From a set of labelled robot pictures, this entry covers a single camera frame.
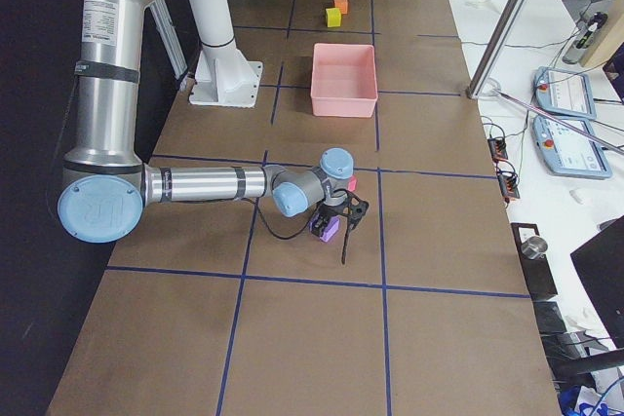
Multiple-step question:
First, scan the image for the orange black connector board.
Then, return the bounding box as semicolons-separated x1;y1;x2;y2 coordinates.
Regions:
487;136;508;162

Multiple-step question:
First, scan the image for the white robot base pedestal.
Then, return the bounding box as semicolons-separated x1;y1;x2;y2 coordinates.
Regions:
189;0;263;108

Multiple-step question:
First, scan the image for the black monitor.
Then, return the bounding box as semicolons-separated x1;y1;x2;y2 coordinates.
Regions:
570;222;623;348

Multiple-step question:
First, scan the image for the metal cup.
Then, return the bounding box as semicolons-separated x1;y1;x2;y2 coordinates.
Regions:
520;236;548;260

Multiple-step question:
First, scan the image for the orange foam block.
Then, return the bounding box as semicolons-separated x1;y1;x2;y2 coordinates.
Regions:
332;0;349;15

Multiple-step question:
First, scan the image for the yellow-green foam block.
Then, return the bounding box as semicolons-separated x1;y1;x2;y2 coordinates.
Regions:
325;7;342;28

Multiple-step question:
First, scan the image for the red foam block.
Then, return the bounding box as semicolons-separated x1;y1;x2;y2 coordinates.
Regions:
347;175;357;192

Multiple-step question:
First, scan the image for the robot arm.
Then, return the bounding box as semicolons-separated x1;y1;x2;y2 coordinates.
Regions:
57;0;369;244

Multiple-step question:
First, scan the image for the near teach pendant tablet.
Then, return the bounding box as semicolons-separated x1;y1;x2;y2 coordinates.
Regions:
532;115;612;180

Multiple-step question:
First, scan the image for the reacher grabber stick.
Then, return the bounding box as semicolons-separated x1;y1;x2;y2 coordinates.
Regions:
480;89;623;155

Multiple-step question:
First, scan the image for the black box under cup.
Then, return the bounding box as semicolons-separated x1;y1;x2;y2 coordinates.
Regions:
511;222;558;301

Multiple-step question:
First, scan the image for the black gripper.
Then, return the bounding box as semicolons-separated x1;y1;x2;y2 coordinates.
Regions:
311;189;369;265

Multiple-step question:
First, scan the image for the purple foam block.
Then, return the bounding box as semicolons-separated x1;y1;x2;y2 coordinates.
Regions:
309;216;340;243

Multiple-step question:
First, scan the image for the teach pendant tablet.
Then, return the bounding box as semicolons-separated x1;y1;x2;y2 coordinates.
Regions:
532;115;612;180
533;67;597;120

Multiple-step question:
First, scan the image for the far teach pendant tablet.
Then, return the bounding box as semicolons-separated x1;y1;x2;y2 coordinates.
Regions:
533;67;597;120

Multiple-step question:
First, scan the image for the aluminium frame post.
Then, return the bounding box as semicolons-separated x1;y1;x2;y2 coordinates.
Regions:
466;0;527;99

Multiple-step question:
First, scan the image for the pink plastic bin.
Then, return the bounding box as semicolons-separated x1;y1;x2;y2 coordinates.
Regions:
310;43;378;118

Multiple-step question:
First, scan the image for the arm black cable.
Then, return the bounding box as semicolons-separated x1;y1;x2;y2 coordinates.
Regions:
246;196;323;242

